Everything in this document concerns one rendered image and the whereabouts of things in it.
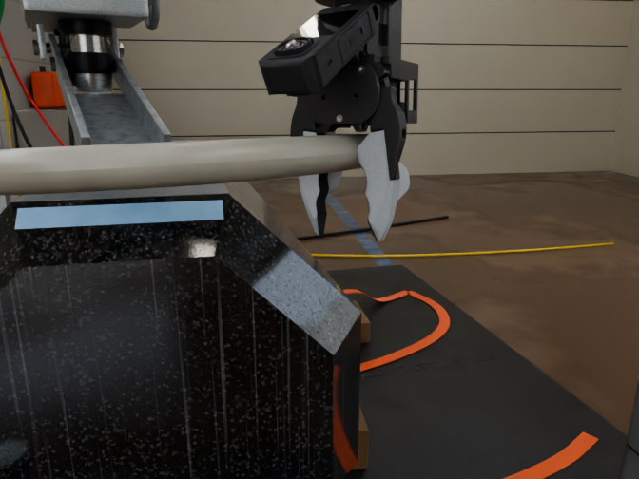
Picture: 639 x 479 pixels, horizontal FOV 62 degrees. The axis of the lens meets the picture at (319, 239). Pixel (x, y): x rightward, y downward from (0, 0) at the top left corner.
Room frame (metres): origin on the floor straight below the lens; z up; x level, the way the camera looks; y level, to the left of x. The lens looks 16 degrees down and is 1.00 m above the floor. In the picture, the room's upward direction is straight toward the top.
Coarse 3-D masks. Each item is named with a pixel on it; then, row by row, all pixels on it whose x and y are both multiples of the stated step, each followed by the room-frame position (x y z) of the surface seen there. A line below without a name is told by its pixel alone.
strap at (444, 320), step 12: (384, 300) 2.38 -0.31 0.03; (432, 300) 2.40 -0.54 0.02; (444, 312) 2.26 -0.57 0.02; (444, 324) 2.13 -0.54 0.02; (432, 336) 2.01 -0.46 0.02; (408, 348) 1.91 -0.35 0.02; (420, 348) 1.91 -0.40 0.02; (372, 360) 1.81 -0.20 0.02; (384, 360) 1.81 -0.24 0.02; (576, 444) 1.32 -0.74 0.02; (588, 444) 1.32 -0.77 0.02; (552, 456) 1.27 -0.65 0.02; (564, 456) 1.27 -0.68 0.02; (576, 456) 1.27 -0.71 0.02; (540, 468) 1.22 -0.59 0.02; (552, 468) 1.22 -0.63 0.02; (564, 468) 1.22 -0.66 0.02
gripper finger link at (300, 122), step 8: (296, 112) 0.48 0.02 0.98; (304, 112) 0.47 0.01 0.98; (296, 120) 0.48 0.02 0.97; (304, 120) 0.47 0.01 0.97; (312, 120) 0.47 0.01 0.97; (296, 128) 0.48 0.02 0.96; (304, 128) 0.47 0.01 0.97; (312, 128) 0.47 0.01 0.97; (320, 128) 0.47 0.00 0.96; (296, 136) 0.48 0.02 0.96
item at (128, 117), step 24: (48, 48) 1.29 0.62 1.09; (120, 48) 1.36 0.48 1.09; (120, 72) 1.12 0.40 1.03; (72, 96) 0.90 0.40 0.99; (96, 96) 1.06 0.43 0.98; (120, 96) 1.08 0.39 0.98; (144, 96) 0.95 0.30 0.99; (72, 120) 0.86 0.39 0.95; (96, 120) 0.94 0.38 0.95; (120, 120) 0.95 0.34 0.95; (144, 120) 0.92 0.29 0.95; (96, 144) 0.83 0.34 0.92
